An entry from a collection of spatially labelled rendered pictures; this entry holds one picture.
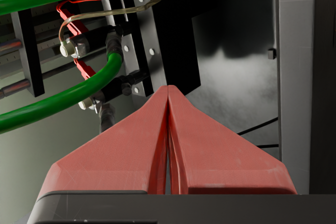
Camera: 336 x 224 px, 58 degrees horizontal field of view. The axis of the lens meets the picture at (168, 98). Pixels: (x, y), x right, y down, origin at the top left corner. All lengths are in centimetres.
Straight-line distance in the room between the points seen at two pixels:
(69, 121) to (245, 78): 43
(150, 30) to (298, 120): 24
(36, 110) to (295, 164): 33
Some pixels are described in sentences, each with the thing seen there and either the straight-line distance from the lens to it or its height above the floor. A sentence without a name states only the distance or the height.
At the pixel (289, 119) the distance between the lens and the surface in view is 41.
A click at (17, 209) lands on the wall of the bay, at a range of 81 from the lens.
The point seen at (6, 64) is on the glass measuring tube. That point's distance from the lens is 67.
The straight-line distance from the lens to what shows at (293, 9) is 36.
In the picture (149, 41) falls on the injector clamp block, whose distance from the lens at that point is 47.
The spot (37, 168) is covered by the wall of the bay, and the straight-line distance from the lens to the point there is 78.
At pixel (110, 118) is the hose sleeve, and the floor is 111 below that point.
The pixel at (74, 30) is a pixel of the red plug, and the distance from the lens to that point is 45.
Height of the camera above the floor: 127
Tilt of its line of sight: 36 degrees down
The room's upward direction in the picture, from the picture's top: 122 degrees counter-clockwise
